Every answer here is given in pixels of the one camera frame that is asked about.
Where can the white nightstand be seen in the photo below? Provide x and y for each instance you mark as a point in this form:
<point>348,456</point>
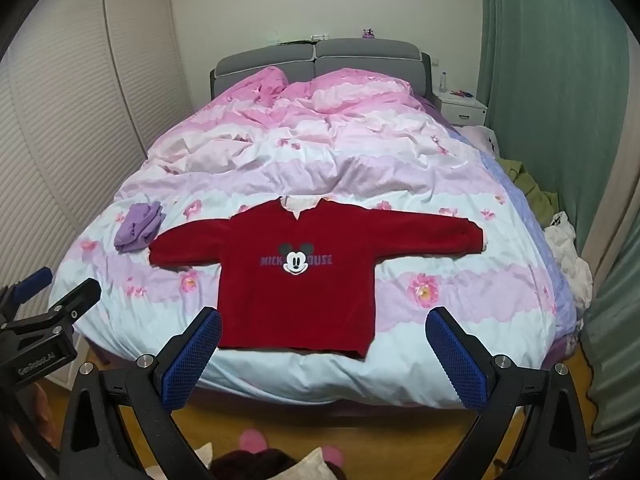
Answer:
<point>460,111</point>

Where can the white clothes pile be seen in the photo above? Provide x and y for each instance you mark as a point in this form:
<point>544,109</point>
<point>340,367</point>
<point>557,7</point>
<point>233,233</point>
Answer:
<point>560,237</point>

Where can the folded purple garment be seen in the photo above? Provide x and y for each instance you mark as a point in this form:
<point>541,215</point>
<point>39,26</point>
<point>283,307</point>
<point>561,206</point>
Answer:
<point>139,227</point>

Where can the grey upholstered headboard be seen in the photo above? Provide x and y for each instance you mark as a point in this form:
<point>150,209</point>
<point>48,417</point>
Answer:
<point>306,60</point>

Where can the right pink slipper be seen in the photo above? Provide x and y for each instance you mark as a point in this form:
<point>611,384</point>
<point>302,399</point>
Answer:
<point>332,456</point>

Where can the clear bottle on nightstand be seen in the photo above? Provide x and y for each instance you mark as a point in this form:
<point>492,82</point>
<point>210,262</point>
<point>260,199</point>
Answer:
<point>442,86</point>

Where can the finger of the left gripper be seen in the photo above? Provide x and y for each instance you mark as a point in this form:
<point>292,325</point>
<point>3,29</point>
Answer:
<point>22,291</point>
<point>70,304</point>

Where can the green clothes pile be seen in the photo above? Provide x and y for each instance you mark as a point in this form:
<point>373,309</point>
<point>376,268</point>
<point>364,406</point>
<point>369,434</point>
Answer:
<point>544,204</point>

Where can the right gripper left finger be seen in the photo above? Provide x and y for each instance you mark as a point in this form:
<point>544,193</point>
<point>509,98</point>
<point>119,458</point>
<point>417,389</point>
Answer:
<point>96,443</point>

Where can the green curtain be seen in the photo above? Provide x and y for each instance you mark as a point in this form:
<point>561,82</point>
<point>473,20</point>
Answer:
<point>561,80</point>

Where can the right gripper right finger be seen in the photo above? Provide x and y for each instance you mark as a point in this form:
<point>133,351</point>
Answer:
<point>552,441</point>

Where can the left pink slipper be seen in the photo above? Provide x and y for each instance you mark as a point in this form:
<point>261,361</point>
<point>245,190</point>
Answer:
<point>253,441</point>

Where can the red Mickey Mouse sweater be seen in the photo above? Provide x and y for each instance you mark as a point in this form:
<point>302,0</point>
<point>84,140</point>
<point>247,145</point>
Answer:
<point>305,282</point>

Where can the pink slipper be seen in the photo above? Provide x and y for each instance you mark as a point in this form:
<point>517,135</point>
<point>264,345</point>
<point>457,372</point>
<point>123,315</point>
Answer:
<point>332,456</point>
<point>253,441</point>

